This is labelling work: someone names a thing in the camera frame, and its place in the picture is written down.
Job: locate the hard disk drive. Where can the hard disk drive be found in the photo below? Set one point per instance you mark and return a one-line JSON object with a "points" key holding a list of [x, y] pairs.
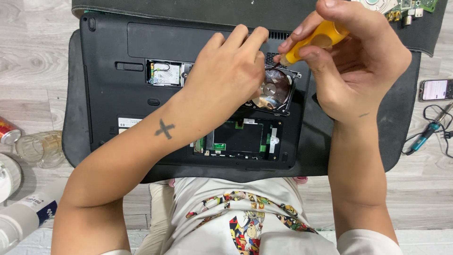
{"points": [[278, 88]]}

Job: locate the white spray bottle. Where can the white spray bottle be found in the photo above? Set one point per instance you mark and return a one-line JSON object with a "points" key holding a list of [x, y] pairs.
{"points": [[24, 216]]}

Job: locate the green circuit board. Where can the green circuit board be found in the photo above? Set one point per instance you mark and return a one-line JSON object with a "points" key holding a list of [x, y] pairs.
{"points": [[416, 7]]}

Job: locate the white round disc part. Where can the white round disc part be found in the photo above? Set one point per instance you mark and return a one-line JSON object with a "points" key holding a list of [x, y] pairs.
{"points": [[377, 4]]}

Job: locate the red drink can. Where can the red drink can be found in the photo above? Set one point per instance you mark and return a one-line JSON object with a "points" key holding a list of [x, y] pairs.
{"points": [[7, 130]]}

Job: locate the person's left hand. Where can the person's left hand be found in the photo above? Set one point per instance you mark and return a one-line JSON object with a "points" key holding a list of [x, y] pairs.
{"points": [[223, 74]]}

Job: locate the black laptop underside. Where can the black laptop underside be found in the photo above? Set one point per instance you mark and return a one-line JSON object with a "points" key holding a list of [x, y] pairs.
{"points": [[116, 106]]}

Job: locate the white cartoon print shirt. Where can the white cartoon print shirt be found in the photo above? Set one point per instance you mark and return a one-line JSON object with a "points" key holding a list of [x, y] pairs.
{"points": [[244, 219]]}

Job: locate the person's right hand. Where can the person's right hand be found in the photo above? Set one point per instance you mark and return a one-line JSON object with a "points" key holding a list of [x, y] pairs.
{"points": [[357, 67]]}

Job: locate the black work mat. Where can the black work mat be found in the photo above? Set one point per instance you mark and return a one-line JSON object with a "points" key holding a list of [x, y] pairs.
{"points": [[396, 106]]}

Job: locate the smartphone with lit screen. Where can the smartphone with lit screen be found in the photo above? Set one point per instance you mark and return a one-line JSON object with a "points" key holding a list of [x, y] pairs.
{"points": [[437, 90]]}

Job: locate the teal soldering iron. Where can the teal soldering iron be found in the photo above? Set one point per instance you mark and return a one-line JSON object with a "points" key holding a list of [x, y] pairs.
{"points": [[426, 133]]}

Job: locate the clear drinking glass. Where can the clear drinking glass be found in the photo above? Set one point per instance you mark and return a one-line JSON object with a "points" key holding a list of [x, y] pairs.
{"points": [[40, 148]]}

